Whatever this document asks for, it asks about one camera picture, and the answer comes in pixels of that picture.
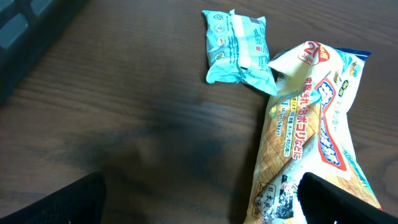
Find grey plastic shopping basket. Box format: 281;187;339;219
1;0;87;104

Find yellow chips bag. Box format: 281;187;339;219
245;41;379;223

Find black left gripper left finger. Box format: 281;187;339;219
1;172;106;224

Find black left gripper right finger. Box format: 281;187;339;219
297;172;397;224

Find teal snack packet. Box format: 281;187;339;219
202;9;277;96

